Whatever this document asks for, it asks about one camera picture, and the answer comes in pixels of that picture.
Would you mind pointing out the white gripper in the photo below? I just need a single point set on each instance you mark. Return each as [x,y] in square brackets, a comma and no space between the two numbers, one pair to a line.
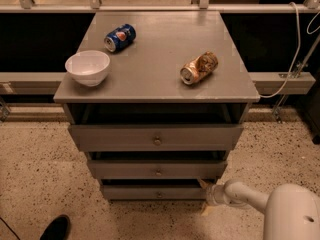
[212,194]

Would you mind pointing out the grey bottom drawer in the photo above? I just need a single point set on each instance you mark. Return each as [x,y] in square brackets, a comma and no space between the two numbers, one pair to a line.
[181,192]

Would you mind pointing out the grey drawer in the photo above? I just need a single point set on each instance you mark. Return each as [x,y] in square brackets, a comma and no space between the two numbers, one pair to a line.
[181,192]
[156,169]
[155,137]

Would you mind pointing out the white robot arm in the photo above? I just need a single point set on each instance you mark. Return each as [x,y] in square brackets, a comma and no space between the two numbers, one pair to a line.
[291,212]

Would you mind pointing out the grey wooden drawer cabinet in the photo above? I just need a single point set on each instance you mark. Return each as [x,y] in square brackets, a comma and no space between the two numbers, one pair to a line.
[144,86]

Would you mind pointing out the grey middle drawer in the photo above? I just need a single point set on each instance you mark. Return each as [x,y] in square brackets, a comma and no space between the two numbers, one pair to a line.
[156,169]

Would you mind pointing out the grey top drawer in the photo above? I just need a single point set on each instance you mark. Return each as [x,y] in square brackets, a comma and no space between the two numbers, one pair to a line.
[155,137]

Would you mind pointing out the crushed orange soda can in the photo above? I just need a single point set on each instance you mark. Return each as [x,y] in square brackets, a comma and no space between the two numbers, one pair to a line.
[199,68]

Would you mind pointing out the black shoe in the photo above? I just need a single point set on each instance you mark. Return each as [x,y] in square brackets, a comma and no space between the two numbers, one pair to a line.
[58,229]

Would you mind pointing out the white bowl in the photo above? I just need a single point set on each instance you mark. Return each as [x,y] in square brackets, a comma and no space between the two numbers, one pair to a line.
[88,68]

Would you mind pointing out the blue pepsi can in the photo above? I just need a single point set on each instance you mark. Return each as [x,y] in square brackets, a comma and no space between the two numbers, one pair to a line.
[120,38]

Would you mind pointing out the metal railing frame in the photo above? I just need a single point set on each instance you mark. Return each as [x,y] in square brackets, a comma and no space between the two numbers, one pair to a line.
[94,6]

